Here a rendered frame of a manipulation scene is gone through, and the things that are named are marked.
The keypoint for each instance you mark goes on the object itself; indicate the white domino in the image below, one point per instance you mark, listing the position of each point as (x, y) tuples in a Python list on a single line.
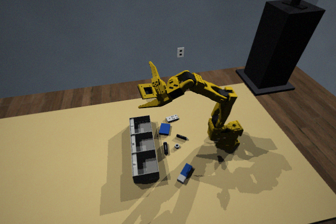
[(172, 118)]

